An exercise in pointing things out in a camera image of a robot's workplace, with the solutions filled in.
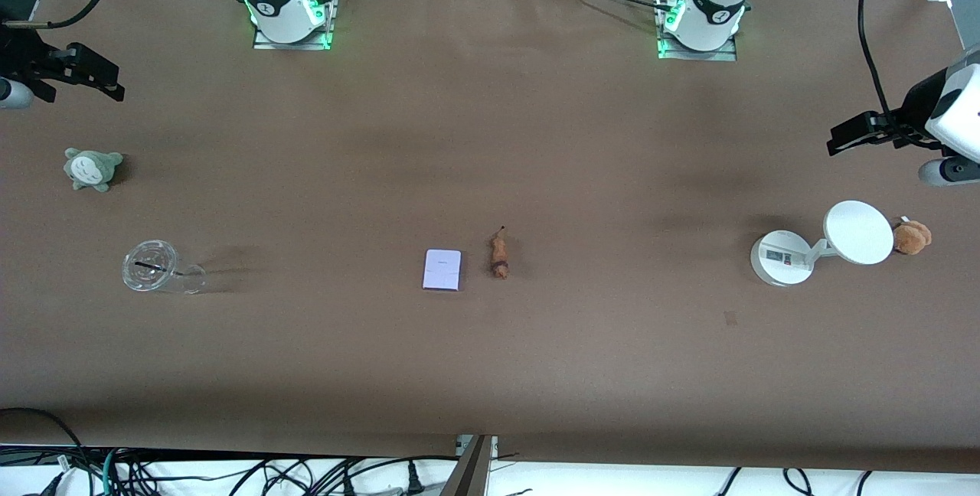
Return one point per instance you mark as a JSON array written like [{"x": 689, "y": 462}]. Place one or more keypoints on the brown root-shaped toy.
[{"x": 500, "y": 259}]

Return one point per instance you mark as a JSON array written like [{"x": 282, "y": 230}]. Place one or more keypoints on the metal table frame leg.
[{"x": 471, "y": 473}]

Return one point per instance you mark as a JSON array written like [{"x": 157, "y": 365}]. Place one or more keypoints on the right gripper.
[{"x": 23, "y": 57}]

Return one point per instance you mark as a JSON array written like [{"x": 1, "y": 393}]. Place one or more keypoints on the white round desk lamp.
[{"x": 857, "y": 232}]

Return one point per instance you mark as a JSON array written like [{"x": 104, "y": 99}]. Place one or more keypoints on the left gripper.
[{"x": 911, "y": 112}]

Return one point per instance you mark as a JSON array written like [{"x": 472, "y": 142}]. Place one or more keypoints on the brown table cover cloth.
[{"x": 383, "y": 373}]

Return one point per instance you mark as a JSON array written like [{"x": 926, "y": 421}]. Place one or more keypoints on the grey totoro plush toy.
[{"x": 90, "y": 168}]

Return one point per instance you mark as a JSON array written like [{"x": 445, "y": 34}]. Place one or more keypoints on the clear plastic cup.
[{"x": 153, "y": 266}]

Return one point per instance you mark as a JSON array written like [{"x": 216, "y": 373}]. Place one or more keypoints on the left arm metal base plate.
[{"x": 723, "y": 54}]

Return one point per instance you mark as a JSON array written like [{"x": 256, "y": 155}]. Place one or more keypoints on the brown plush toy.
[{"x": 911, "y": 237}]

